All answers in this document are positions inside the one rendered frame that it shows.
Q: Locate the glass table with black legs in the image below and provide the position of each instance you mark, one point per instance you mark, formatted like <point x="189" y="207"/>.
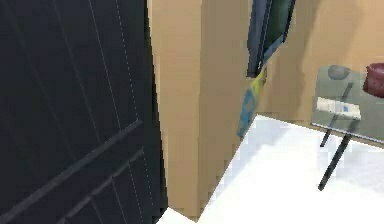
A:
<point x="336" y="96"/>

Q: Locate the grey bowl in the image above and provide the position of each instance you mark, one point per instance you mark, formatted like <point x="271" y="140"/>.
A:
<point x="338" y="72"/>

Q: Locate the dark red pot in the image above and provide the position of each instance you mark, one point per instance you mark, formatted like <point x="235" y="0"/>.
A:
<point x="375" y="80"/>

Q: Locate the blue and yellow wall picture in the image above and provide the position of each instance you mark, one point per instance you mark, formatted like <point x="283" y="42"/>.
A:
<point x="250" y="100"/>

